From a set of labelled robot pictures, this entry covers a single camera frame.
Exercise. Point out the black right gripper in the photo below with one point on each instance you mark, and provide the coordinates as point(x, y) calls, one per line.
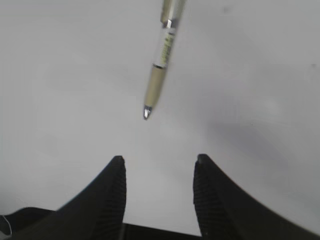
point(96, 213)

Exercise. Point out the cream yellow-green pen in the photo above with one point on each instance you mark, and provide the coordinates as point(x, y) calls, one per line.
point(171, 14)

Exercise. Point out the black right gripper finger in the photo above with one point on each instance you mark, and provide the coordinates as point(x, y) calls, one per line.
point(225, 211)

